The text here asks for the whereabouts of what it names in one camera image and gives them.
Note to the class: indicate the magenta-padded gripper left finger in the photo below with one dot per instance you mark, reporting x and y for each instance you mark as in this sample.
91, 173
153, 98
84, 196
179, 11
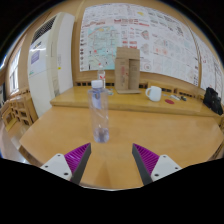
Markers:
78, 158

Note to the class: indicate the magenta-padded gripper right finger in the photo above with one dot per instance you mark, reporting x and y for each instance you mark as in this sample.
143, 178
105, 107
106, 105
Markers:
146, 159

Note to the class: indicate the clear plastic water bottle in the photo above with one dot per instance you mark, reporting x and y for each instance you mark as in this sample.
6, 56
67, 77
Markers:
99, 113

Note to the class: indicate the flat round red coaster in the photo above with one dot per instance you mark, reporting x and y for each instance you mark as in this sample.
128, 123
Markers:
169, 101

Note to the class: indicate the white ceramic mug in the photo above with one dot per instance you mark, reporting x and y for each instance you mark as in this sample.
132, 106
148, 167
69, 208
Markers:
155, 93

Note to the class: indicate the white remote control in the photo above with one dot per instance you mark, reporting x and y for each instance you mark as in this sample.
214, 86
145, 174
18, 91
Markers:
175, 97

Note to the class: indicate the small black and yellow device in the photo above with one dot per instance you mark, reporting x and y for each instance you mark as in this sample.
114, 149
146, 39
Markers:
183, 98

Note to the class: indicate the wooden chair group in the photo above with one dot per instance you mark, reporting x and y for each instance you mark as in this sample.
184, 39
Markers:
16, 111

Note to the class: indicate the small clear plastic bottle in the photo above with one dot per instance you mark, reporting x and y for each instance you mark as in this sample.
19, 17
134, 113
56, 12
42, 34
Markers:
101, 75

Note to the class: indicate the black bag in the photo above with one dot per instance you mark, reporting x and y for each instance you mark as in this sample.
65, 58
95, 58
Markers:
212, 100

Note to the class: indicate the brown cardboard box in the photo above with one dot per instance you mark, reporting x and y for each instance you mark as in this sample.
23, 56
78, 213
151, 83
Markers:
127, 70

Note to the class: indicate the white standing air conditioner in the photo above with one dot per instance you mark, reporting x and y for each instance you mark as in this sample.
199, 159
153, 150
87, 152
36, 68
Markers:
46, 66

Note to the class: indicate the window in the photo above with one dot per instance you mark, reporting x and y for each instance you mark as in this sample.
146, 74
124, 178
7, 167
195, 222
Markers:
14, 75

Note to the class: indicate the narrow printed wall poster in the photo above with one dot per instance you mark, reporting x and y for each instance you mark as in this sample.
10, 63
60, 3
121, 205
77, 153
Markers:
208, 66

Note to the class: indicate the large printed wall poster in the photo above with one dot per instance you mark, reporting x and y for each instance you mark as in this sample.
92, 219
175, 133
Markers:
133, 36

